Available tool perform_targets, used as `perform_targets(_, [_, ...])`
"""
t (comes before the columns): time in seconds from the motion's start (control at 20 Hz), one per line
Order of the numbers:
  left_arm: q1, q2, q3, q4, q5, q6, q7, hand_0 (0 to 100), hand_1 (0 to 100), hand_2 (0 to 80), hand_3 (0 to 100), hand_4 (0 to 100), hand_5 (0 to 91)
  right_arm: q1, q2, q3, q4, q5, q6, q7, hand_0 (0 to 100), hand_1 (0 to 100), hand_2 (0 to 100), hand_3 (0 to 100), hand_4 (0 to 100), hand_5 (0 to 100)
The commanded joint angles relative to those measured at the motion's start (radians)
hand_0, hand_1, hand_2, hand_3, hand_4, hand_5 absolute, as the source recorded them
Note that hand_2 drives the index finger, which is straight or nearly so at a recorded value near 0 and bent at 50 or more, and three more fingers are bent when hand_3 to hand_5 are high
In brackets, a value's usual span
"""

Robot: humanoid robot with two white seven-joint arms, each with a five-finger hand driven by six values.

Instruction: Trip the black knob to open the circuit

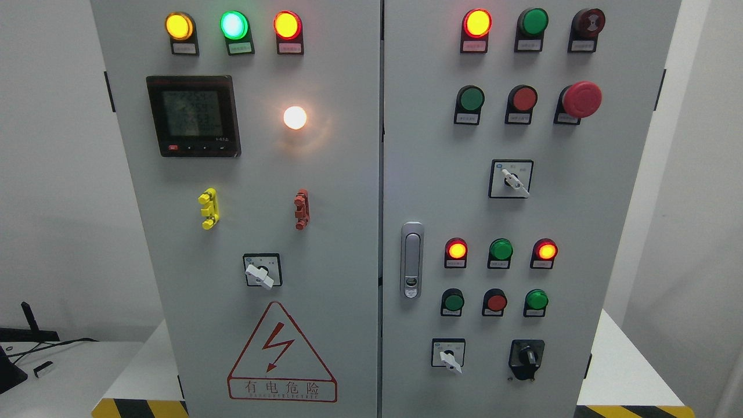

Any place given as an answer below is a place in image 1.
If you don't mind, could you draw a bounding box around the black rotary knob switch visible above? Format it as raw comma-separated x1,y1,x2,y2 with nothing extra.
508,339,546,381

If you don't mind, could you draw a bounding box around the red terminal connector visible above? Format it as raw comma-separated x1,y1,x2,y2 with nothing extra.
294,188,311,230

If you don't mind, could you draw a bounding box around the red lit indicator middle left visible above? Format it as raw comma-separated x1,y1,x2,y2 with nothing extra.
444,237,468,268

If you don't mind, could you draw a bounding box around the white lit indicator lamp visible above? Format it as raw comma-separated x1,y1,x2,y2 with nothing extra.
282,106,308,130

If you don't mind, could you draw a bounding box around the green push button lower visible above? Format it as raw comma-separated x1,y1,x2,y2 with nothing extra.
440,288,465,317

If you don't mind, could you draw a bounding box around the green push button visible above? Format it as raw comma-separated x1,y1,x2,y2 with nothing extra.
453,85,485,126
440,288,465,317

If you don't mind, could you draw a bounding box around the green indicator light middle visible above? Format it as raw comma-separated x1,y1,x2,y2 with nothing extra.
487,238,513,269

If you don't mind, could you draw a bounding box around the grey left cabinet door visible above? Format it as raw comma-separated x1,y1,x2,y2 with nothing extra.
91,1,381,417

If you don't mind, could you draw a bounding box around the grey cabinet door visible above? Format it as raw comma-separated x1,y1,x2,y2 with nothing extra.
380,1,680,417
91,1,381,417

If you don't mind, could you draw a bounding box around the green push button upper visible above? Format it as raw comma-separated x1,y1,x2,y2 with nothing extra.
453,85,485,126

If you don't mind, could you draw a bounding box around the red push button lower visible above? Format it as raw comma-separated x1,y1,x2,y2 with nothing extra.
481,289,508,317

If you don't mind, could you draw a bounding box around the red push button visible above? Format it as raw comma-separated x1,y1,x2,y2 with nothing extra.
481,289,508,317
504,84,538,125

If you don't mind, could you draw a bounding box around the grey right cabinet door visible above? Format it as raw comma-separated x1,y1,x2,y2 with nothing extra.
380,1,680,417

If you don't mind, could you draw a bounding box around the yellow terminal connector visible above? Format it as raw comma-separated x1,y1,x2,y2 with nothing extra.
197,188,220,230

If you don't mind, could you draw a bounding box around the red indicator light middle right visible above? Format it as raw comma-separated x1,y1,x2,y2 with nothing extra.
530,238,559,269

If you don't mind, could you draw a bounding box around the red electric hazard warning sticker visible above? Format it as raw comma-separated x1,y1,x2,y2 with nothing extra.
227,301,338,403

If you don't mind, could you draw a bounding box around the red push button upper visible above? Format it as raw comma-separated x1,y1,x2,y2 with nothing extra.
504,84,538,125

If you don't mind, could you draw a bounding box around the green indicator light lower right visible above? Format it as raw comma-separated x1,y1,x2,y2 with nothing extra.
522,289,549,318

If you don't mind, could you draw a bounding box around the black digital power meter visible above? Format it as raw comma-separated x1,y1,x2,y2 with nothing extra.
146,75,241,158

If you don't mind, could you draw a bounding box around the red lit indicator light left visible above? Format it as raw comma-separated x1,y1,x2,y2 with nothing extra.
273,10,304,55

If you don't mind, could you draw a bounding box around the red lit indicator top right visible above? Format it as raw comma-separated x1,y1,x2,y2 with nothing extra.
460,8,493,55

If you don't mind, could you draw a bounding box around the green lit indicator light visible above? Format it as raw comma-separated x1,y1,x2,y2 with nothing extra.
220,10,255,56

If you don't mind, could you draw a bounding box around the red emergency stop button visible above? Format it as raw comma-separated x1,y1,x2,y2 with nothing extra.
554,80,603,126

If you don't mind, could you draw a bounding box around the green indicator light top right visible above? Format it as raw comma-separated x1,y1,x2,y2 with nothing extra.
513,8,549,53

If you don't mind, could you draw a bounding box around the yellow indicator light top left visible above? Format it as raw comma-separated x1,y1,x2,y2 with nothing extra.
164,12,200,56

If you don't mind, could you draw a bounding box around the dark red buzzer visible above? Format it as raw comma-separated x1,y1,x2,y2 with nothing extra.
568,8,606,53

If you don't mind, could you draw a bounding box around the small white usb adapter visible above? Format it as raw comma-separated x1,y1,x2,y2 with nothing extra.
34,361,55,379

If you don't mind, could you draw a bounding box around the black device with antenna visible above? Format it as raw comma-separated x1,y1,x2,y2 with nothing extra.
1,301,60,343

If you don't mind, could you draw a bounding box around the black stand base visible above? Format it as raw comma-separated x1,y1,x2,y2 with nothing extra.
0,347,28,394

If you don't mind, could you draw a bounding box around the silver door handle lock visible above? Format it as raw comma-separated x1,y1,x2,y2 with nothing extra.
400,221,424,299

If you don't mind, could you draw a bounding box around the left door selector switch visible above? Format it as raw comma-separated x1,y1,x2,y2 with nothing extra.
243,253,282,289

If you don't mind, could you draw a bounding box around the upper right selector switch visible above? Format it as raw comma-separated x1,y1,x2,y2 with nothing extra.
488,159,534,199

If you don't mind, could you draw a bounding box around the lower white selector switch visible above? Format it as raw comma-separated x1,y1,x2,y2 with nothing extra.
431,338,466,374

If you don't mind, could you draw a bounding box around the black cable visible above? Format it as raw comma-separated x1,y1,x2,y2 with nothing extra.
3,337,98,366

